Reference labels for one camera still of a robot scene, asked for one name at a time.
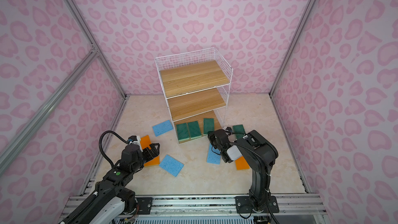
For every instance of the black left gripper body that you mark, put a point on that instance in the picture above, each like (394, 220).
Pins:
(138, 165)

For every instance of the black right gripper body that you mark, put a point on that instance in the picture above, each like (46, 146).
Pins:
(213, 139)

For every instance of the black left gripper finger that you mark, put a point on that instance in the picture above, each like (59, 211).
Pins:
(153, 150)
(148, 157)

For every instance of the green sponge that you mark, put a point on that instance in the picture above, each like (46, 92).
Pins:
(239, 131)
(208, 125)
(182, 132)
(194, 130)

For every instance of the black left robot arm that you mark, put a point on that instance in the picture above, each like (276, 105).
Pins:
(111, 197)

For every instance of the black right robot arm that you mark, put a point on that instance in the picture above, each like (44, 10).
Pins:
(261, 156)

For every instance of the blue sponge near shelf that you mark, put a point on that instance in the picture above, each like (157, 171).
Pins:
(162, 128)

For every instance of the orange sponge lower left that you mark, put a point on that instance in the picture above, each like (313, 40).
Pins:
(154, 162)

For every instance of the orange sponge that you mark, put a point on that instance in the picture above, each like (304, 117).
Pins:
(145, 142)
(154, 162)
(241, 164)

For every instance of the orange sponge upper left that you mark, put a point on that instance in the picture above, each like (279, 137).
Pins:
(145, 142)

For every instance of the blue sponge centre right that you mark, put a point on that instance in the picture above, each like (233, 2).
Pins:
(213, 156)

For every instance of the blue sponge lower left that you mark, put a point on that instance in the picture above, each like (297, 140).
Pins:
(171, 165)

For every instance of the orange sponge right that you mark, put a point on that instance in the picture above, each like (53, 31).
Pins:
(241, 164)

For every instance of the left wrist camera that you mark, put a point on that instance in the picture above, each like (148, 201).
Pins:
(134, 139)

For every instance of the white wire wooden shelf rack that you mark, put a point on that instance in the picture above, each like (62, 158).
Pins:
(196, 86)

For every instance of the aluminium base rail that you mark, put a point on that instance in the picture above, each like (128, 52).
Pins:
(215, 209)

